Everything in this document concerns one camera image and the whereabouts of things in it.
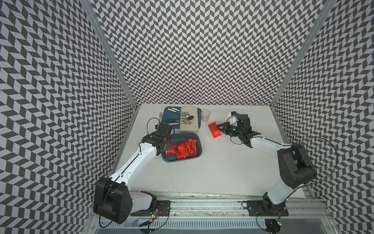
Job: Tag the aluminium front rail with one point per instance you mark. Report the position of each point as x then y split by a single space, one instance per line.
195 205

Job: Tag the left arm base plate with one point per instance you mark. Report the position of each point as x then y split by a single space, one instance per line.
164 205

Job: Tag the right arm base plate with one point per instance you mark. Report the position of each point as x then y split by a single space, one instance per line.
256 207

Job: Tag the black handled spoon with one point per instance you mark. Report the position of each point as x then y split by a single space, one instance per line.
179 119

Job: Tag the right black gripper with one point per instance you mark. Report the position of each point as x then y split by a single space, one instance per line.
224 129

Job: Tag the pink translucent cup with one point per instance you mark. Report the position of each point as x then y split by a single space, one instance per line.
205 115

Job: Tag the teal cutlery tray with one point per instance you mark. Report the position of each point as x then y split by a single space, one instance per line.
186 111

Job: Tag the pink handled spoon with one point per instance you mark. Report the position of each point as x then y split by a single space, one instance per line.
185 122

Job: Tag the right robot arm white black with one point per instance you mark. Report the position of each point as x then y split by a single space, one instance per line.
295 166

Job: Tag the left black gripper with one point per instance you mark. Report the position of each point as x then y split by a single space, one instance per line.
166 143

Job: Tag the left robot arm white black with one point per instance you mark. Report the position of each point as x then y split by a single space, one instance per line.
113 197

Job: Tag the teal storage box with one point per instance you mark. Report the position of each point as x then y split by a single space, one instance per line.
181 137

